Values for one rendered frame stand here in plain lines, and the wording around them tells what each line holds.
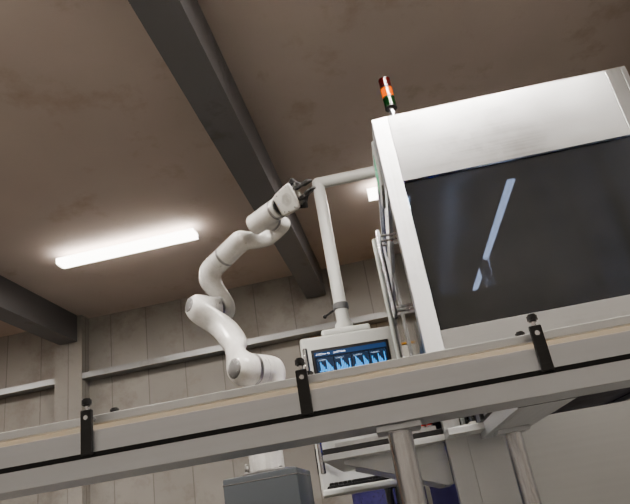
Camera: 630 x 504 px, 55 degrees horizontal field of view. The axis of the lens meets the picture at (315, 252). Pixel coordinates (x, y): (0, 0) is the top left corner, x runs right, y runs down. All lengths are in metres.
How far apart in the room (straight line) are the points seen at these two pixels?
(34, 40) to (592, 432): 2.99
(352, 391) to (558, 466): 1.00
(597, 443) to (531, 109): 1.23
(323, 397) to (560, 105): 1.68
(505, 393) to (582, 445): 0.89
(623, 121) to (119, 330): 5.51
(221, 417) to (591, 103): 1.88
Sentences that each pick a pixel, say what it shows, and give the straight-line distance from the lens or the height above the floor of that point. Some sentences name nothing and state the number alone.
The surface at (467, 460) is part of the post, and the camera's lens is 2.06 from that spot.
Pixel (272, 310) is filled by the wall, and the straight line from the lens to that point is 6.36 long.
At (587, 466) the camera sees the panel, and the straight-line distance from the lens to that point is 2.13.
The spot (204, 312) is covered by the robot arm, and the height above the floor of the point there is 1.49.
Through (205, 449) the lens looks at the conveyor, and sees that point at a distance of 1.29.
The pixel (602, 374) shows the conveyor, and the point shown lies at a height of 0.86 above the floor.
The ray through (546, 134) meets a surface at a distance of 2.49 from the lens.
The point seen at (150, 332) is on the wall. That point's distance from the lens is 6.74.
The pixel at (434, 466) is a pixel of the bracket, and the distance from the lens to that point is 2.15.
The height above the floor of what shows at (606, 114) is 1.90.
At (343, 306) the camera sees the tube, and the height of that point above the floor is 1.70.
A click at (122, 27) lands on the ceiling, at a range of 3.37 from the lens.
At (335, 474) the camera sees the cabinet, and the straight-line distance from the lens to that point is 3.06.
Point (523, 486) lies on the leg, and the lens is 1.86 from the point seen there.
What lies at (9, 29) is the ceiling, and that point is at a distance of 3.45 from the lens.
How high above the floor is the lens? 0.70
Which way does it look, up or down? 23 degrees up
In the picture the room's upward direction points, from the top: 10 degrees counter-clockwise
